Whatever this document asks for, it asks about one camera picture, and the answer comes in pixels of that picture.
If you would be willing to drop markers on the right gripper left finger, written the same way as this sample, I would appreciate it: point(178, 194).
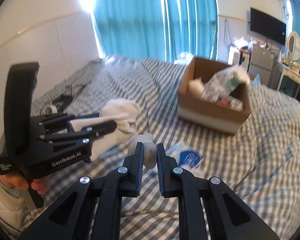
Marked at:
point(131, 185)

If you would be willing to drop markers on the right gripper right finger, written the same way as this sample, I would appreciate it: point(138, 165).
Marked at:
point(168, 184)

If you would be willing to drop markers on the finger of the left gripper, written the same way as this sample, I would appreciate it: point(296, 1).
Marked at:
point(87, 116)
point(101, 129)

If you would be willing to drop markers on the blue tissue pack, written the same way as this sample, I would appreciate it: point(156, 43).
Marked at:
point(186, 158)

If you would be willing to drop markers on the white fluffy sock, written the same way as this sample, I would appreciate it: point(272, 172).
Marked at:
point(117, 121)

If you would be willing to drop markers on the white dotted wipes pack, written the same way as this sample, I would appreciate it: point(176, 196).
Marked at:
point(224, 82)

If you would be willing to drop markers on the floral plastic tissue pack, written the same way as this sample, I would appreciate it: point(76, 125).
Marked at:
point(230, 102)

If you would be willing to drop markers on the person's left forearm sleeve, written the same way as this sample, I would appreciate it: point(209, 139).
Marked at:
point(12, 210)

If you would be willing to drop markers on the person's left hand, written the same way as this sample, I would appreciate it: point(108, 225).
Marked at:
point(18, 182)

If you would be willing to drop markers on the brown cardboard box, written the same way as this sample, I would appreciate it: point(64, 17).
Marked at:
point(192, 107)

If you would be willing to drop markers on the checkered grey bed quilt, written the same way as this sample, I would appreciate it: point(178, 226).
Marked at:
point(261, 163)

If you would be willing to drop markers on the teal curtain left panel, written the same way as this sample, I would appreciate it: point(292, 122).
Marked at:
point(131, 28)

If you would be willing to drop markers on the white suitcase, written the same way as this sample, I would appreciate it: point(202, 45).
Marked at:
point(238, 57)

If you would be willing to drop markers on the grey mini fridge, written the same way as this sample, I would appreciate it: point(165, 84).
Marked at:
point(261, 63)

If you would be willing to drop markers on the teal curtain middle panel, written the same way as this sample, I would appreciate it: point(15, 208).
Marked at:
point(190, 26)

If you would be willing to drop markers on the white dressing table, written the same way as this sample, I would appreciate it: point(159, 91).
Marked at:
point(291, 75)

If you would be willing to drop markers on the white oval vanity mirror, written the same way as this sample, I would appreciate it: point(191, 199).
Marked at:
point(293, 46)

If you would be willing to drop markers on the black wall television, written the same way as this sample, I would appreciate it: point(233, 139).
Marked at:
point(267, 26)

